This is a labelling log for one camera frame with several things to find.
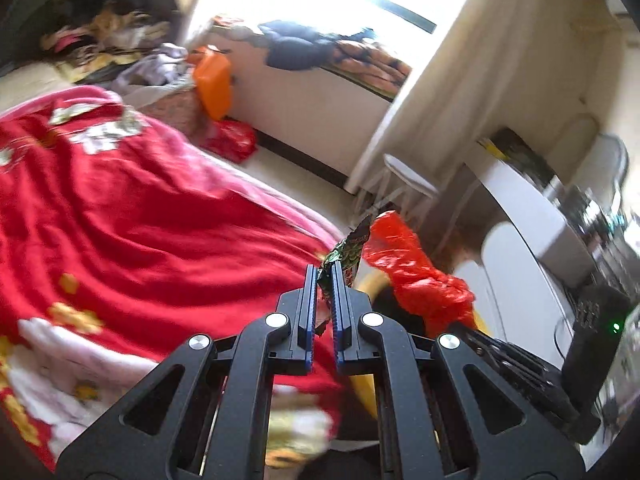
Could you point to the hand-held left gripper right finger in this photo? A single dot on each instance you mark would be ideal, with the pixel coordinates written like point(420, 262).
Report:
point(341, 320)

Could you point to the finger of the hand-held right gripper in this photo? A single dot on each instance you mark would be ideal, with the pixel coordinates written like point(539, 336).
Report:
point(520, 375)

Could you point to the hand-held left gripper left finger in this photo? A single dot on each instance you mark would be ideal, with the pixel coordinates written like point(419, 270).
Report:
point(309, 320)

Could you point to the green snack wrapper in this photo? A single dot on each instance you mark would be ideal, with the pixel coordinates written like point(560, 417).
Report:
point(350, 252)

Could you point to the yellow trash bin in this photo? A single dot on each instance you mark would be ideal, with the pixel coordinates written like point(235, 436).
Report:
point(362, 392)

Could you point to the red plastic bag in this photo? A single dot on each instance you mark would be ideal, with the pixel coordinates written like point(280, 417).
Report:
point(415, 280)

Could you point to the red floral blanket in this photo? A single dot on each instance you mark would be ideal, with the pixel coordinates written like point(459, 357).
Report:
point(150, 240)

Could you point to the shiny red bag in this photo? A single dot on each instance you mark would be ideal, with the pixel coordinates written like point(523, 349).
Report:
point(232, 140)

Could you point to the brown bag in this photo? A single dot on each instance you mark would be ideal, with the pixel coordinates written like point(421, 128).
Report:
point(515, 155)

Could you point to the orange bag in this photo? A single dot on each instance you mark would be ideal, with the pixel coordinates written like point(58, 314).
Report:
point(215, 85)

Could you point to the orange patterned quilt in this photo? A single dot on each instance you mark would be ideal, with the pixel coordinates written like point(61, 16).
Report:
point(370, 65)

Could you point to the wide cream curtain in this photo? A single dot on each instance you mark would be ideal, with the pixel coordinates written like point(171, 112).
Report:
point(450, 85)

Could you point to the pale grey garment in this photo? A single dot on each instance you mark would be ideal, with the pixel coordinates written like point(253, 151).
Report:
point(150, 67)

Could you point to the narrow cream curtain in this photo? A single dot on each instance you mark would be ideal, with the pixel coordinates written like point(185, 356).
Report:
point(200, 10)

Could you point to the pile of clothes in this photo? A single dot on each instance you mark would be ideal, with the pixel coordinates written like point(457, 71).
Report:
point(110, 25)

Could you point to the beige bed sheet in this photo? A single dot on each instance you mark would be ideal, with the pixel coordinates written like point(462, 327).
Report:
point(25, 87)

